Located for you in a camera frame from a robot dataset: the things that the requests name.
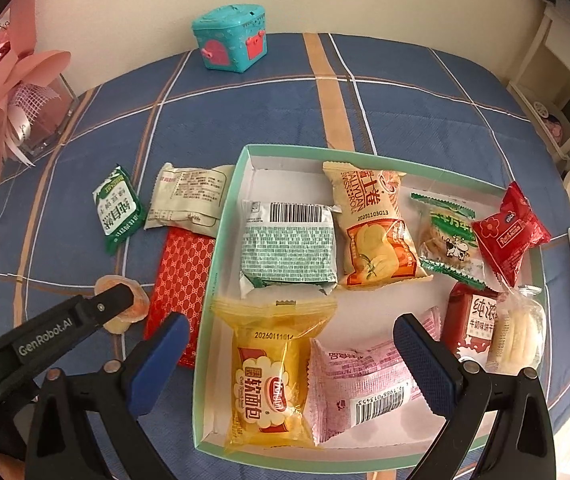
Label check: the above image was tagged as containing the pink snack packet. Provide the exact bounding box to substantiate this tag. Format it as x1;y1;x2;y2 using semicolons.
310;306;448;445

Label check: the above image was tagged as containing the teal tin box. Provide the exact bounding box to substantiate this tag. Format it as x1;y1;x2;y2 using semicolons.
191;2;271;73

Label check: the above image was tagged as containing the blue plaid tablecloth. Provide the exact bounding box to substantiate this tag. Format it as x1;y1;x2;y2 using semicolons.
0;32;570;480

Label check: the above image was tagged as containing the clear cow print packet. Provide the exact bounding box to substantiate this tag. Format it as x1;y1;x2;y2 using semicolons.
410;191;498;291

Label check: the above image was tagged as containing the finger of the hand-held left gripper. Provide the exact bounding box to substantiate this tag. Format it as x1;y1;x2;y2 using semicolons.
71;283;137;336

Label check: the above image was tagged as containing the white shelf unit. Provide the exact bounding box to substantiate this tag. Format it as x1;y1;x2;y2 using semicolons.
507;5;570;161

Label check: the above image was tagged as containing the orange and cream packet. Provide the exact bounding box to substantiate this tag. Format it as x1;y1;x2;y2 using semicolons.
322;161;434;291

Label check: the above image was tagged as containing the round orange snack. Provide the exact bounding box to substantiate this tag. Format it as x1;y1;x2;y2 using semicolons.
94;274;148;335

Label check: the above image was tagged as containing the cream snack packet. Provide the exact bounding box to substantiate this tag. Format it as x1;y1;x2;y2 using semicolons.
144;162;236;238

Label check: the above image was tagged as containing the green and white packet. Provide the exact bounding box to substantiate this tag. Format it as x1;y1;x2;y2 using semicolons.
92;165;147;255

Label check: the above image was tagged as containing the pink paper flower bouquet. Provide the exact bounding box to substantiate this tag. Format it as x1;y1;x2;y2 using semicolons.
0;0;73;181

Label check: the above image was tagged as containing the clear rice cracker packet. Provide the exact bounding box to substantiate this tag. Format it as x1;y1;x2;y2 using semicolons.
485;285;548;375

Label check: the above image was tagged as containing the green patterned barcode packet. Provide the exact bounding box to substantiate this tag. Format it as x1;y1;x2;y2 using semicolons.
239;199;342;301

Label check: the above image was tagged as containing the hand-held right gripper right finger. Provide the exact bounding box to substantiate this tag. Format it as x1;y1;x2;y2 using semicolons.
394;313;558;480

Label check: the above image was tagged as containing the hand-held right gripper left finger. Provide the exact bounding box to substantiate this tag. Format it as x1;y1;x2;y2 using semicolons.
25;312;191;480

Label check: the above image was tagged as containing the red flower print packet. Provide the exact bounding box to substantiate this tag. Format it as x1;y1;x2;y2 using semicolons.
471;181;552;288

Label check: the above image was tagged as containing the mint green cardboard box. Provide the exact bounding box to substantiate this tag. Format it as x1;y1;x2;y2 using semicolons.
191;144;550;463

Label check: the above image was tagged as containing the red patterned packet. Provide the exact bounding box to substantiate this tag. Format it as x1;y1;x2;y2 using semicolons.
142;226;217;370

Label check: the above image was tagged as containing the clear acrylic vase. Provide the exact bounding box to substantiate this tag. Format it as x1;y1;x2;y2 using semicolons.
12;74;78;156

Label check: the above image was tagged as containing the dark red biscuit packet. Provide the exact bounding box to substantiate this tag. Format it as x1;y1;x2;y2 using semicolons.
440;281;508;363

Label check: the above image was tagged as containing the yellow bread packet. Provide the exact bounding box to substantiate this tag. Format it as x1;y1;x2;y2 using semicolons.
213;296;338;448

